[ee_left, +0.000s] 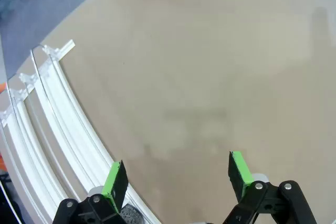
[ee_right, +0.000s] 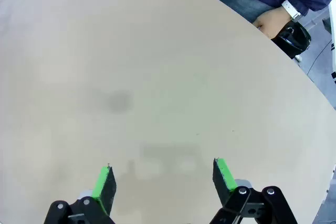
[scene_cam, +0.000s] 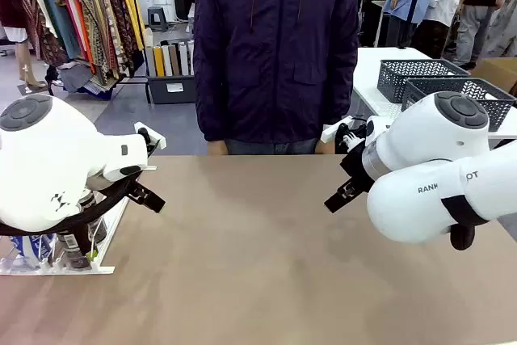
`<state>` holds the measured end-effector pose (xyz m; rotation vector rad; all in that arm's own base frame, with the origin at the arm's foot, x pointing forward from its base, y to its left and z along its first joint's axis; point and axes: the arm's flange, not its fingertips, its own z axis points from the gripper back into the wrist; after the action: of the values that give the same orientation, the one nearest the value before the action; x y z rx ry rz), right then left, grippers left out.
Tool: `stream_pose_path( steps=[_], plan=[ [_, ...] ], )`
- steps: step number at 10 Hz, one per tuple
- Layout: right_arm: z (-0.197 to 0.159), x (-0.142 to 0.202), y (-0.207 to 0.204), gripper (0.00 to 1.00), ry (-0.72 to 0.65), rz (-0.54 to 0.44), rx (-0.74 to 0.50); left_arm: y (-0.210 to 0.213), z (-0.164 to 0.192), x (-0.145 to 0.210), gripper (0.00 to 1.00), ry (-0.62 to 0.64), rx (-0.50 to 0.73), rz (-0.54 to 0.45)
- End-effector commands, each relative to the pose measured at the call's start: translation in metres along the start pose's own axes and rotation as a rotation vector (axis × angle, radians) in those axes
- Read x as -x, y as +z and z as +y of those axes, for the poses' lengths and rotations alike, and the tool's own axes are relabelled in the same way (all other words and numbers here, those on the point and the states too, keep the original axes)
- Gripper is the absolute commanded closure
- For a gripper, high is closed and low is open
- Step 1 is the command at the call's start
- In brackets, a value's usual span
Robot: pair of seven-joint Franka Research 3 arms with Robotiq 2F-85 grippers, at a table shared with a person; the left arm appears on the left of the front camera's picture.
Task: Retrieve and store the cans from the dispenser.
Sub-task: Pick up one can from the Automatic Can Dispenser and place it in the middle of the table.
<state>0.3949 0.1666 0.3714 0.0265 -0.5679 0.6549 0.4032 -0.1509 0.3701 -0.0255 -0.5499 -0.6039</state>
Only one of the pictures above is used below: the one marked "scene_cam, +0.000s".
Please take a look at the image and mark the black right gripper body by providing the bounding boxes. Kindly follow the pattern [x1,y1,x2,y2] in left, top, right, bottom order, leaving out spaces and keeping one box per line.
[340,145,376,197]

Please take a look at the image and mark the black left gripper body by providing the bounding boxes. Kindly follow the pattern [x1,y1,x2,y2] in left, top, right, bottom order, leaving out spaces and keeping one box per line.
[103,170,145,205]

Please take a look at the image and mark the dark coffee can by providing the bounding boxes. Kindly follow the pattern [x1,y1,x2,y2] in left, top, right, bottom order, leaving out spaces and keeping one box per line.
[55,230,95,271]
[78,189,109,243]

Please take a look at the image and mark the grey plastic mesh basket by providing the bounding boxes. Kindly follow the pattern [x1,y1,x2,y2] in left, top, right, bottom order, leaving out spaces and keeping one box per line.
[376,58,472,104]
[401,77,517,133]

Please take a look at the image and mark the person's left forearm navy sleeve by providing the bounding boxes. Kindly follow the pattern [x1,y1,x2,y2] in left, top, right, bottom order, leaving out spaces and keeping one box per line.
[321,61,359,145]

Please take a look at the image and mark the person's right forearm navy sleeve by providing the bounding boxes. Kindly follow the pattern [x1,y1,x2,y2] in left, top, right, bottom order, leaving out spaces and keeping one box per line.
[193,69,229,144]

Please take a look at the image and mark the white can dispenser rack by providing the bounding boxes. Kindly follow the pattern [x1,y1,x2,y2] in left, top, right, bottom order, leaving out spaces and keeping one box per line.
[0,195,131,277]

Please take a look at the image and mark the person's left hand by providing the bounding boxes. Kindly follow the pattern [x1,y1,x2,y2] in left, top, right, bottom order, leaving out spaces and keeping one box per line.
[314,139,337,156]

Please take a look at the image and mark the person's right hand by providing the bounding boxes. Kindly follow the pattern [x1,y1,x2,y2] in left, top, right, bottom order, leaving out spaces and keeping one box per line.
[206,140,229,156]

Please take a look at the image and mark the white side table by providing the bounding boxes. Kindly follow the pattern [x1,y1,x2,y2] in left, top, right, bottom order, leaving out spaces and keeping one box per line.
[351,46,517,141]

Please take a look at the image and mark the grey storage bin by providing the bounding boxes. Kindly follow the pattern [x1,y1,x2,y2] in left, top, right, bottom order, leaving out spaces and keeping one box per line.
[145,73,197,105]

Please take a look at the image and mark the grey cloth pile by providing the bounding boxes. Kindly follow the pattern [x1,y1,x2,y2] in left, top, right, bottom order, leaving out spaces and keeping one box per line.
[59,61,119,100]

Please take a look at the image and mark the yellow board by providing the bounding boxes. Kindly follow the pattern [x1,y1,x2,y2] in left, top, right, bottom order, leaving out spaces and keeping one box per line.
[153,45,166,78]

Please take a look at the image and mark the brown board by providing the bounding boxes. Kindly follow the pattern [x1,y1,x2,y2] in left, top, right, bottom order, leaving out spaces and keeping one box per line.
[168,44,181,77]

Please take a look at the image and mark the white board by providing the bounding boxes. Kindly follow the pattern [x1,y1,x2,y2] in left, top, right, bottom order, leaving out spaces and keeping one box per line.
[178,42,190,76]

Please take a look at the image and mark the person in navy jacket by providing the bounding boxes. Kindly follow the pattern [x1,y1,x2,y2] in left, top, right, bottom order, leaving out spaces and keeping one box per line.
[192,0,360,156]

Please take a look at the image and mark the orange hanging garment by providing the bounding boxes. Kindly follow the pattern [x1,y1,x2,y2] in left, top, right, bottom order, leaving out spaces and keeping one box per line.
[74,0,97,74]

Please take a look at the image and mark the mannequin legs on stand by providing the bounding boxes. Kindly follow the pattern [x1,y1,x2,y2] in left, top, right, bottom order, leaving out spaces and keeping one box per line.
[15,36,48,94]

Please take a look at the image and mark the grey plastic stool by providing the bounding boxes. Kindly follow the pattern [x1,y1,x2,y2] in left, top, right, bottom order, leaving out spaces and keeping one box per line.
[146,6,169,32]

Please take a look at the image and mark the brown patterned hanging garment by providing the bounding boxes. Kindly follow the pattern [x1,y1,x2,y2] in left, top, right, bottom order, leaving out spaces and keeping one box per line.
[96,0,135,76]

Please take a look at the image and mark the cardboard box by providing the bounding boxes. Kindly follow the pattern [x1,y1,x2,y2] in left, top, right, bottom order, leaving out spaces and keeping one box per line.
[470,57,517,96]

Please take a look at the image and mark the yellow hanging garment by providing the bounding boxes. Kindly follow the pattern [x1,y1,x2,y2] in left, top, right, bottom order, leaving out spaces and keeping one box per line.
[114,0,145,52]

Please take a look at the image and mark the teal hanging garment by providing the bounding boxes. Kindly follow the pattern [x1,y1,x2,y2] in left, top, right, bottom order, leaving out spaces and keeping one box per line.
[33,0,81,60]

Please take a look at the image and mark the mannequin in grey dress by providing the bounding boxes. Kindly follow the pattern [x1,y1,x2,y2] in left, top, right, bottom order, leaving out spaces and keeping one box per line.
[482,0,517,59]

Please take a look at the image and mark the bystander in black shirt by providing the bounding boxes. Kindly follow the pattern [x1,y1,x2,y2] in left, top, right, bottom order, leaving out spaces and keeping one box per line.
[452,0,512,70]

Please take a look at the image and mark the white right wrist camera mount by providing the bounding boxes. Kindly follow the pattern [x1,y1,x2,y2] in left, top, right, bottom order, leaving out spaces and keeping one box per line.
[321,116,367,155]

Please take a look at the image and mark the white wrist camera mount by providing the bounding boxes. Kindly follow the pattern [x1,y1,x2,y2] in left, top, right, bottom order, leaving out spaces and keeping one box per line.
[133,121,167,156]
[321,116,367,155]

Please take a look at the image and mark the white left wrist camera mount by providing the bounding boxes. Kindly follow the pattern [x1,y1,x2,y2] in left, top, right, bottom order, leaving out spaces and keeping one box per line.
[133,121,167,156]

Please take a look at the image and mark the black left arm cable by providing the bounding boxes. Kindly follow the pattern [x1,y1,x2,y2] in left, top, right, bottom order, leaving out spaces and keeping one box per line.
[0,195,112,238]

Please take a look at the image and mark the black clothes rack frame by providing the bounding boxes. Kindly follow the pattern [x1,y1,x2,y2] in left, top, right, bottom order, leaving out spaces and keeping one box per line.
[46,72,153,104]

